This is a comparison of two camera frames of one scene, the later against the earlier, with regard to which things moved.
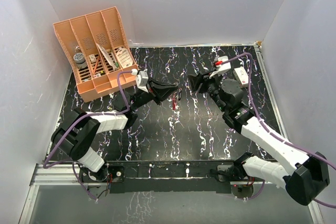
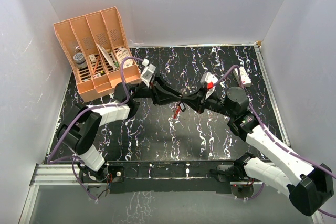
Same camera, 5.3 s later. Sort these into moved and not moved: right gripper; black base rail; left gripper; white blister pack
Moved: right gripper
Not moved: white blister pack; left gripper; black base rail
